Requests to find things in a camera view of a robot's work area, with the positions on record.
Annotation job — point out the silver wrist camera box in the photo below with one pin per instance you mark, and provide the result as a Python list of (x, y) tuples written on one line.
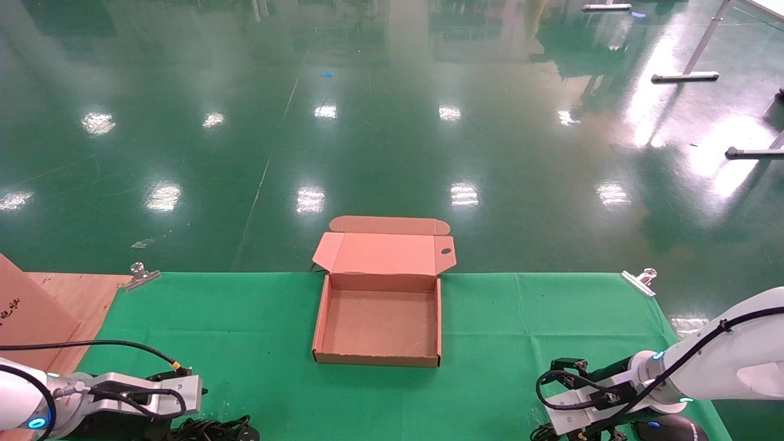
[(184, 398), (576, 421)]

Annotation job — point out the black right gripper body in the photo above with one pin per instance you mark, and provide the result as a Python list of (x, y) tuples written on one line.
[(615, 378)]

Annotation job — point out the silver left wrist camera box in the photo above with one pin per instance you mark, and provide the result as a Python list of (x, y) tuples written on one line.
[(184, 398)]

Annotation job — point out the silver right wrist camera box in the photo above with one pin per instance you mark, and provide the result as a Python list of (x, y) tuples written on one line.
[(576, 421)]

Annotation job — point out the silver binder clip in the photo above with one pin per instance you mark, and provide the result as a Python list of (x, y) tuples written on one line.
[(141, 278), (640, 282)]

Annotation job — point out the green table cloth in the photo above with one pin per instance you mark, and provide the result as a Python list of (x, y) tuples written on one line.
[(490, 343)]

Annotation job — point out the grey metal table foot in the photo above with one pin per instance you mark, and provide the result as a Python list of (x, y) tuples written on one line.
[(606, 7)]

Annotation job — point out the open flat cardboard box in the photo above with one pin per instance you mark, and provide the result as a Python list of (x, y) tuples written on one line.
[(380, 324)]

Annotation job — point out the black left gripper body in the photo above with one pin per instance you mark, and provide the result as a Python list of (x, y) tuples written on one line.
[(122, 429)]

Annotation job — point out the wooden board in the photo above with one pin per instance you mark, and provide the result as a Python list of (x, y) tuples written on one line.
[(92, 294)]

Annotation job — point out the white table top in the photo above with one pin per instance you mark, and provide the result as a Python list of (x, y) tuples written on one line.
[(773, 7)]

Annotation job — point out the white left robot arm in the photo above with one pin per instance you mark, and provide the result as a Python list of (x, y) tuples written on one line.
[(15, 392)]

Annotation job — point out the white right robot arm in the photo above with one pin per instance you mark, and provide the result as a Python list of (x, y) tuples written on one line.
[(735, 358)]

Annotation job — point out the tall printed cardboard box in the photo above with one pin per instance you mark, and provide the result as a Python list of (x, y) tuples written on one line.
[(30, 312)]

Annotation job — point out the grey metal table leg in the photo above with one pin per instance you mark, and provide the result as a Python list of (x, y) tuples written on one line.
[(685, 77), (753, 152)]

